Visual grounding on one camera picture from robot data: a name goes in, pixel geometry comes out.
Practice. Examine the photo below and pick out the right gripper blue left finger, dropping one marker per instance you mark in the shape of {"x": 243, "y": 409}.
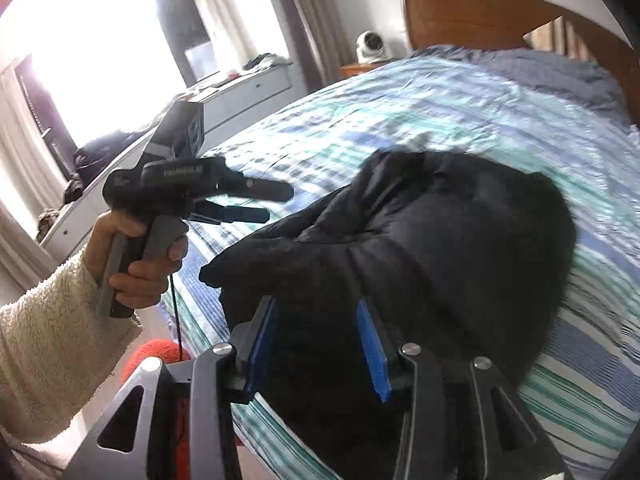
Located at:
{"x": 253, "y": 342}

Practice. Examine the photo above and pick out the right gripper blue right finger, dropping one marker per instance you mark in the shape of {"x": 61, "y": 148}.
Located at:
{"x": 378, "y": 349}

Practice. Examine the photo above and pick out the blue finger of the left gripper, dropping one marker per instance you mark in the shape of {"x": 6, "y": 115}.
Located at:
{"x": 211, "y": 213}
{"x": 257, "y": 189}

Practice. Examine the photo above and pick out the black puffer jacket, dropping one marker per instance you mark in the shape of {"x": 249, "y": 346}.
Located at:
{"x": 462, "y": 255}

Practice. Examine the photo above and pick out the cream fleece left forearm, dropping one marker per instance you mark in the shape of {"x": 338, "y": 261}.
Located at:
{"x": 56, "y": 350}

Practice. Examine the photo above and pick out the dark bag on cabinet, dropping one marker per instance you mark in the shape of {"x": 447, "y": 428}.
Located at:
{"x": 93, "y": 158}

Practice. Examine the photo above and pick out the white window-side cabinet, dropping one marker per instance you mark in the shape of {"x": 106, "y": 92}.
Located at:
{"x": 227, "y": 111}

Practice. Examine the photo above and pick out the wooden nightstand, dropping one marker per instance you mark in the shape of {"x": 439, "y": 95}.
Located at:
{"x": 356, "y": 69}

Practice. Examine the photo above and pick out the small white fan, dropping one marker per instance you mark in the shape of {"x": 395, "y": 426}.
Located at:
{"x": 370, "y": 48}

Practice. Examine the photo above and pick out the beige curtain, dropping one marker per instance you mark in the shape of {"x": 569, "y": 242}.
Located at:
{"x": 317, "y": 39}

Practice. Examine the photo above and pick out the wooden headboard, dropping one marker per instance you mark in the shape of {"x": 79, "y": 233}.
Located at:
{"x": 502, "y": 24}

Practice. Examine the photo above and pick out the blue checked pillow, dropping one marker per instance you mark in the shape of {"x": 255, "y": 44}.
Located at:
{"x": 585, "y": 83}

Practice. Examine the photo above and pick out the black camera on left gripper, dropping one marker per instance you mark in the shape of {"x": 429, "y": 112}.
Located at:
{"x": 180, "y": 133}

